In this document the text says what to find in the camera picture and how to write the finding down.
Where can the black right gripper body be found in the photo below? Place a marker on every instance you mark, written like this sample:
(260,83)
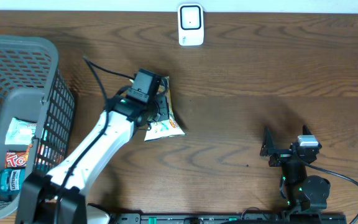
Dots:
(281,157)

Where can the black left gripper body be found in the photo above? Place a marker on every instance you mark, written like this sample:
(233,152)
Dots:
(160,106)

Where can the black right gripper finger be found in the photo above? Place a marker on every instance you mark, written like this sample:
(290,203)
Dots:
(306,130)
(268,147)

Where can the yellow snack bag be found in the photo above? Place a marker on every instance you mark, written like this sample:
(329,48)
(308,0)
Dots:
(166,126)

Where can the teal snack packet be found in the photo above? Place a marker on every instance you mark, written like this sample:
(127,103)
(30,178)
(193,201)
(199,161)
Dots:
(20,132)

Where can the red chocolate bar wrapper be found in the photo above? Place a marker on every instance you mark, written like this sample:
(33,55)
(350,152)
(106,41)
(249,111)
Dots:
(15,159)

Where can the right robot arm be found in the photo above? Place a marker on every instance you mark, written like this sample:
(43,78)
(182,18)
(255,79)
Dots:
(305,193)

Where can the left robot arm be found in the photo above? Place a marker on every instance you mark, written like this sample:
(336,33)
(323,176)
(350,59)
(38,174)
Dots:
(59,197)

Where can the white barcode scanner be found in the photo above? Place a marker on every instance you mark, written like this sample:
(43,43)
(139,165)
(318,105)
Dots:
(190,24)

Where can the grey plastic basket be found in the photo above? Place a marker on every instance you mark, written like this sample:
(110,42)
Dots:
(32,89)

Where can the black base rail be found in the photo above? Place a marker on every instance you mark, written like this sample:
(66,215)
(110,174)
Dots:
(249,217)

